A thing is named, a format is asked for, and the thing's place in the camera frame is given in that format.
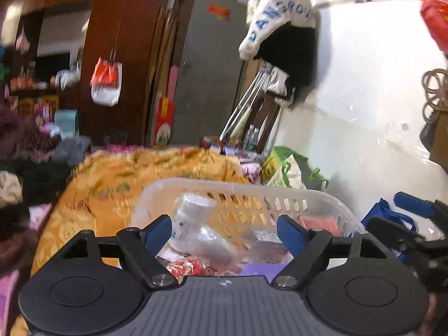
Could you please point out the wooden planks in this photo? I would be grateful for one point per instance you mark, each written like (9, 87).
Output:
(161, 70)

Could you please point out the clear bag with white bottle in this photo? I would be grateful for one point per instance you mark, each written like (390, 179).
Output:
(196, 213)

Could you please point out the yellow blanket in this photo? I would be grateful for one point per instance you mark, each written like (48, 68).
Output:
(112, 182)

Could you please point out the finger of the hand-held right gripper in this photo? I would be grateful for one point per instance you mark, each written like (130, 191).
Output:
(392, 232)
(413, 204)

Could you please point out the green and white bag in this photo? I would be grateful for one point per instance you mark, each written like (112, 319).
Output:
(283, 171)

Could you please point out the large purple box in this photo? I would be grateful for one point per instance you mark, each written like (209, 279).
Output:
(262, 269)

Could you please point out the red and yellow box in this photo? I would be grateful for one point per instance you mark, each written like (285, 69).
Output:
(163, 122)

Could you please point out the black television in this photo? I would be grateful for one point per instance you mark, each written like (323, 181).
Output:
(52, 64)

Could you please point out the blue-grey cloth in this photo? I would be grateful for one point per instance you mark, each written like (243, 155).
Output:
(71, 150)

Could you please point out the brown wooden wardrobe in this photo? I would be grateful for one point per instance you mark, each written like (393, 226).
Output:
(133, 42)

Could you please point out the white card packet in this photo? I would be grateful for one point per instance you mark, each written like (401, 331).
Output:
(266, 236)

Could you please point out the small pink plastic bag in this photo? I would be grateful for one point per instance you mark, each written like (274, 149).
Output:
(22, 42)

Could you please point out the orange and white plastic bag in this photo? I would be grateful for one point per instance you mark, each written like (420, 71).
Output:
(106, 91)

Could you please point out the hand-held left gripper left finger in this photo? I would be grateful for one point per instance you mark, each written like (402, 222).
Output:
(157, 233)

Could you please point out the white plastic basket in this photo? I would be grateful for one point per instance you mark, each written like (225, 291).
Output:
(245, 192)

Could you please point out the teal box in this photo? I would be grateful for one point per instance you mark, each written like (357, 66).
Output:
(65, 122)

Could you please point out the red plastic bag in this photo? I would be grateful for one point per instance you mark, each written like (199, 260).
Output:
(437, 21)

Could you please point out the pink foam board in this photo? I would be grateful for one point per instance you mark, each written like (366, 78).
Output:
(173, 84)

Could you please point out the grey door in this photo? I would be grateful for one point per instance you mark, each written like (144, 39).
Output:
(210, 77)

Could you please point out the red patterned packet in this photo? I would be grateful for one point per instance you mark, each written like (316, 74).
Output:
(189, 269)

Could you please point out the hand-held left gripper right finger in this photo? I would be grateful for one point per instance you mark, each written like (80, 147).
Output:
(291, 235)

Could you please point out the white and black hoodie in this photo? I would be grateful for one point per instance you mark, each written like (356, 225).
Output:
(280, 10)

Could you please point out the black hanging bag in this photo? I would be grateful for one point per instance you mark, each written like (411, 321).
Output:
(425, 134)

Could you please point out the pile of dark clothes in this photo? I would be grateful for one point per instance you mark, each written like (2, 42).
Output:
(31, 182)

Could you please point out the metal crutches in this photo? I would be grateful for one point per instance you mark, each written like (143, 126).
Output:
(245, 101)

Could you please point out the blue tote bag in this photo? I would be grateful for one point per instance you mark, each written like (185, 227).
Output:
(379, 215)

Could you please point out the clear water bottle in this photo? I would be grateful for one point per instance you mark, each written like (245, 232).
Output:
(256, 139)
(247, 139)

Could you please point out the pink box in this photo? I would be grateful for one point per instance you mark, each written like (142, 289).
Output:
(320, 225)

